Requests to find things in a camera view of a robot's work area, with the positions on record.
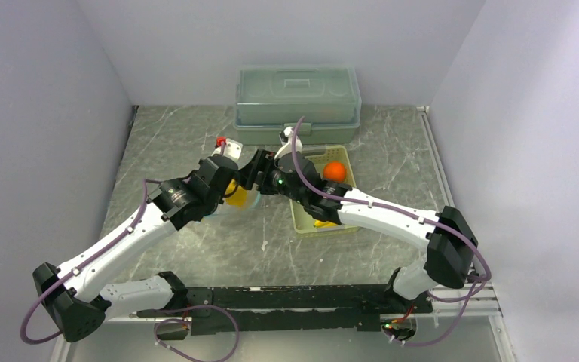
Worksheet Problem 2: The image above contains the clear zip bag blue zipper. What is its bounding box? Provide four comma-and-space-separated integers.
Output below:
207, 179, 260, 217

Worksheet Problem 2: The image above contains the yellow bell pepper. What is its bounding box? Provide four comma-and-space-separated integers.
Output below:
223, 179, 250, 209

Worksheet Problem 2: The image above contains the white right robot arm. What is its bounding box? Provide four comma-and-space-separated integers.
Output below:
237, 149, 477, 313

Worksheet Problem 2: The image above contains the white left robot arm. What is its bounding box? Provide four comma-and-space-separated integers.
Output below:
33, 154, 238, 342

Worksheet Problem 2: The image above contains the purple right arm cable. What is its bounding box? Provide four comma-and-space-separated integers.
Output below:
290, 115, 493, 348

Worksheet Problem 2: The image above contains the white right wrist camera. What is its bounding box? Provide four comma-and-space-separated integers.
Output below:
274, 126, 303, 161

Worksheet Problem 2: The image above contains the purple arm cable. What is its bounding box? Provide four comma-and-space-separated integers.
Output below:
20, 140, 240, 362
290, 115, 493, 348

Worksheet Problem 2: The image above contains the green translucent storage box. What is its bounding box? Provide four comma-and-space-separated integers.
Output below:
233, 64, 362, 146

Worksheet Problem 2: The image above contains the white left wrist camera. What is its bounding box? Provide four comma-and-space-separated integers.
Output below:
212, 137, 243, 161

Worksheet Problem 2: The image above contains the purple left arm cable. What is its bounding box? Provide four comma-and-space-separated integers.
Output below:
20, 140, 240, 362

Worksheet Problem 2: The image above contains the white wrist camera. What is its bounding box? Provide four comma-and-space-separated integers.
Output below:
274, 126, 303, 161
212, 137, 243, 161

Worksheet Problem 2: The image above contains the yellow banana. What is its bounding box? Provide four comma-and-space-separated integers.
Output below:
313, 220, 339, 229

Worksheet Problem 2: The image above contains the orange fruit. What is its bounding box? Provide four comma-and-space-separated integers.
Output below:
322, 161, 348, 183

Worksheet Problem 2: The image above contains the pale green perforated basket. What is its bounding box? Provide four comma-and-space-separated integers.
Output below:
289, 145, 360, 238

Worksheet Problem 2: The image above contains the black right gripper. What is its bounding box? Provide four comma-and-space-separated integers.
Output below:
234, 149, 308, 207

